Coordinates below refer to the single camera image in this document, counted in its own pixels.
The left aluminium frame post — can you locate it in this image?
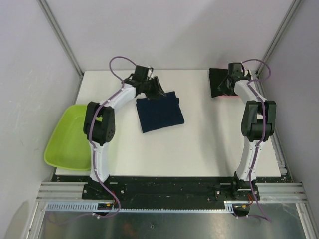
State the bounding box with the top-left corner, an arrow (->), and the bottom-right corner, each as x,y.
36,0 -> 84,77

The green plastic bin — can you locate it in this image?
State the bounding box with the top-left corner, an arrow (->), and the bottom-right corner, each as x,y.
44,105 -> 91,171

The navy blue t shirt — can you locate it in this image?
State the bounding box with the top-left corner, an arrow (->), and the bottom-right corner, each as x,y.
136,91 -> 185,133

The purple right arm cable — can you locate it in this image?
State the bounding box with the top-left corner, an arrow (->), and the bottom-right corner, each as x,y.
241,58 -> 274,222

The folded black t shirt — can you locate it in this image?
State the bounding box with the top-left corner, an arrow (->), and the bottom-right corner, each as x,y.
208,68 -> 237,98

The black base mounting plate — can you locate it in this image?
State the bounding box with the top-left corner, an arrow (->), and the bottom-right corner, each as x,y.
82,176 -> 260,201

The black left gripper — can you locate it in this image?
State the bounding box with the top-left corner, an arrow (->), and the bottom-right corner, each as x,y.
142,76 -> 165,100

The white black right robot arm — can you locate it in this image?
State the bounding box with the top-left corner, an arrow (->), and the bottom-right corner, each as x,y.
218,62 -> 277,200

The right aluminium frame post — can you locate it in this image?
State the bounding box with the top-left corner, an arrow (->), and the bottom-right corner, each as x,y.
262,0 -> 304,63

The grey slotted cable duct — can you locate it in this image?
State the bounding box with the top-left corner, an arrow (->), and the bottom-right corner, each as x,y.
44,201 -> 236,213

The aluminium frame post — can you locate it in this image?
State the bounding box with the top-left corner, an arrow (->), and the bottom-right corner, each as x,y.
36,0 -> 84,77
262,0 -> 304,63

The aluminium front frame rail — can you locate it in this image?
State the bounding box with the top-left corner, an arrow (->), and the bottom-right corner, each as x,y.
36,182 -> 308,203

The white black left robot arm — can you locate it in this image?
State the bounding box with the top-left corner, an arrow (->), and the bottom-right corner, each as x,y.
83,65 -> 165,199

